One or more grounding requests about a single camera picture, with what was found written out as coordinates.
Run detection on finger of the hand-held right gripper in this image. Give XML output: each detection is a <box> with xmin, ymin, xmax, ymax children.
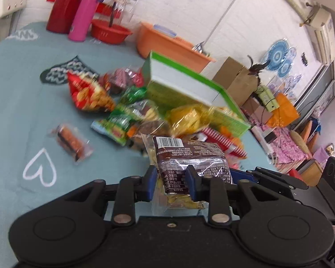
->
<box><xmin>247</xmin><ymin>167</ymin><xmax>309</xmax><ymax>192</ymax></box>
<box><xmin>229</xmin><ymin>169</ymin><xmax>295</xmax><ymax>200</ymax></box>

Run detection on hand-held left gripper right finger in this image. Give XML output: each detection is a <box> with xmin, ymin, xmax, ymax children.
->
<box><xmin>185</xmin><ymin>166</ymin><xmax>271</xmax><ymax>226</ymax></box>

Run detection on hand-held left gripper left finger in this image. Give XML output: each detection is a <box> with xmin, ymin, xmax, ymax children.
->
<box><xmin>63</xmin><ymin>166</ymin><xmax>157</xmax><ymax>227</ymax></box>

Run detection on brown snack packet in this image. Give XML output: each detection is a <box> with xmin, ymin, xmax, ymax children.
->
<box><xmin>145</xmin><ymin>135</ymin><xmax>233</xmax><ymax>210</ymax></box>

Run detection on green pea snack packet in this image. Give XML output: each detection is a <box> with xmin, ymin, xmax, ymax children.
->
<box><xmin>91</xmin><ymin>105</ymin><xmax>137</xmax><ymax>146</ymax></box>

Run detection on green and white cardboard box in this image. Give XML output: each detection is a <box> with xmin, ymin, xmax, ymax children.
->
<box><xmin>141</xmin><ymin>51</ymin><xmax>252</xmax><ymax>138</ymax></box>

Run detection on red striped snack packet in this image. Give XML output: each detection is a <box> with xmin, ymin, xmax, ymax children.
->
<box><xmin>201</xmin><ymin>127</ymin><xmax>247</xmax><ymax>159</ymax></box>

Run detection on pink floral blanket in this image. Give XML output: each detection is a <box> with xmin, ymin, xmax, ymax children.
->
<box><xmin>248</xmin><ymin>114</ymin><xmax>313</xmax><ymax>174</ymax></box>

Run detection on woven straw cushion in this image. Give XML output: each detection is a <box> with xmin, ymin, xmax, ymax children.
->
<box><xmin>289</xmin><ymin>131</ymin><xmax>310</xmax><ymax>154</ymax></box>

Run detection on small brown cardboard box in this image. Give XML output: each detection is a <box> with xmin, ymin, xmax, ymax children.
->
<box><xmin>241</xmin><ymin>98</ymin><xmax>268</xmax><ymax>123</ymax></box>

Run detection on yellow snack packet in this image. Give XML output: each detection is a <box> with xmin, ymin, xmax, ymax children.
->
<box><xmin>166</xmin><ymin>105</ymin><xmax>213</xmax><ymax>138</ymax></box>

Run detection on orange bag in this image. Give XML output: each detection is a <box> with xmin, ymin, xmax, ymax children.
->
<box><xmin>266</xmin><ymin>93</ymin><xmax>300</xmax><ymax>129</ymax></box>

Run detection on light green small box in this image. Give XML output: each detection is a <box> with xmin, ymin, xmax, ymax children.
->
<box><xmin>255</xmin><ymin>85</ymin><xmax>278</xmax><ymax>112</ymax></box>

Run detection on clear sausage packet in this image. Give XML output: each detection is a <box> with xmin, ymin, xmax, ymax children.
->
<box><xmin>49</xmin><ymin>123</ymin><xmax>94</xmax><ymax>164</ymax></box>

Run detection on small green snack packet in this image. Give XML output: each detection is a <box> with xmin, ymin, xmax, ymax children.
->
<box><xmin>120</xmin><ymin>86</ymin><xmax>148</xmax><ymax>104</ymax></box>

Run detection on large brown cardboard box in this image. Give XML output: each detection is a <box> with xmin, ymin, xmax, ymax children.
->
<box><xmin>213</xmin><ymin>57</ymin><xmax>260</xmax><ymax>107</ymax></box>

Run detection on dark red leafy plant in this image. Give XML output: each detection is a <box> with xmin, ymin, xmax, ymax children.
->
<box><xmin>247</xmin><ymin>55</ymin><xmax>268</xmax><ymax>76</ymax></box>

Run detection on dark red date packet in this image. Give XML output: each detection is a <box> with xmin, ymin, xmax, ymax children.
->
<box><xmin>99</xmin><ymin>67</ymin><xmax>144</xmax><ymax>94</ymax></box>

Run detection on shiny metal utensil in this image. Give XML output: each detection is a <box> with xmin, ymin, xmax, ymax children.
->
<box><xmin>193</xmin><ymin>42</ymin><xmax>210</xmax><ymax>56</ymax></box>

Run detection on orange plastic basin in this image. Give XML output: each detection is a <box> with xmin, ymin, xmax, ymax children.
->
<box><xmin>136</xmin><ymin>22</ymin><xmax>216</xmax><ymax>74</ymax></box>

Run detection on white air conditioner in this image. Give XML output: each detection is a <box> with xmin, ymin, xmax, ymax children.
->
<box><xmin>307</xmin><ymin>4</ymin><xmax>335</xmax><ymax>66</ymax></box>

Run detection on teal printed tablecloth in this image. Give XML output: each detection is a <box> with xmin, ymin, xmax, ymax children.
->
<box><xmin>0</xmin><ymin>21</ymin><xmax>277</xmax><ymax>229</ymax></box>

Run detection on glass jar with blue lid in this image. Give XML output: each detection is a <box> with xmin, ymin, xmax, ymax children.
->
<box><xmin>153</xmin><ymin>25</ymin><xmax>177</xmax><ymax>37</ymax></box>

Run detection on red plastic basket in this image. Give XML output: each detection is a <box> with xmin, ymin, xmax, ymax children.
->
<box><xmin>91</xmin><ymin>19</ymin><xmax>133</xmax><ymax>45</ymax></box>

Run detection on pink thermos bottle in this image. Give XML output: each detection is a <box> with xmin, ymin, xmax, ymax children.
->
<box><xmin>68</xmin><ymin>0</ymin><xmax>105</xmax><ymax>42</ymax></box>

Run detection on red thermos jug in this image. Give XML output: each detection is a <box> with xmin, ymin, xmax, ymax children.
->
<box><xmin>46</xmin><ymin>0</ymin><xmax>97</xmax><ymax>34</ymax></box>

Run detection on blue patterned wall fans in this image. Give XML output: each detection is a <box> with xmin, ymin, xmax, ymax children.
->
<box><xmin>261</xmin><ymin>40</ymin><xmax>296</xmax><ymax>79</ymax></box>

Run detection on white wall pipe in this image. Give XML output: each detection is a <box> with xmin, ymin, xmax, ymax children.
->
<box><xmin>206</xmin><ymin>0</ymin><xmax>253</xmax><ymax>43</ymax></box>

